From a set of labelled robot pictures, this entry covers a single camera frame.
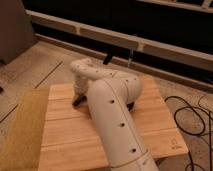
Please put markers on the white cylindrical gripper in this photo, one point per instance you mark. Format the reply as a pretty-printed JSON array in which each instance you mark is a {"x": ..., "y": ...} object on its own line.
[{"x": 81, "y": 85}]

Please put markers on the dark eraser block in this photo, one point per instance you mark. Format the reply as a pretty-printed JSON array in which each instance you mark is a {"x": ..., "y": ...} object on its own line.
[{"x": 78, "y": 100}]

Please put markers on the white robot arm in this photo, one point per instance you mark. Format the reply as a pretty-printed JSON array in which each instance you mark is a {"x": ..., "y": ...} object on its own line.
[{"x": 108, "y": 93}]

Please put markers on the black table leg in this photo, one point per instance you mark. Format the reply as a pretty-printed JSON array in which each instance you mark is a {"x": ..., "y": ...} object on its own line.
[{"x": 107, "y": 59}]

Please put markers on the black round bowl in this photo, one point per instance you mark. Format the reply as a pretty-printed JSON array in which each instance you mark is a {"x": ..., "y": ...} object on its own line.
[{"x": 130, "y": 106}]

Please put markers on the light wooden board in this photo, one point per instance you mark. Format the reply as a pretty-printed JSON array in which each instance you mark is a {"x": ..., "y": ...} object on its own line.
[{"x": 70, "y": 141}]

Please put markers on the grey cabinet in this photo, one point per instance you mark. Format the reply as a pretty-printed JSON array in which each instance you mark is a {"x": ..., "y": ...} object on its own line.
[{"x": 16, "y": 31}]

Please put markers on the yellow-brown mat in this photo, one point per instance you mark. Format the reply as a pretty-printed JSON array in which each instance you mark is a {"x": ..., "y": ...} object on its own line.
[{"x": 21, "y": 149}]

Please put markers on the white shelf rail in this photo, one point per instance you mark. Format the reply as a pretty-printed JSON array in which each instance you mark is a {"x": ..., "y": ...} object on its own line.
[{"x": 150, "y": 47}]

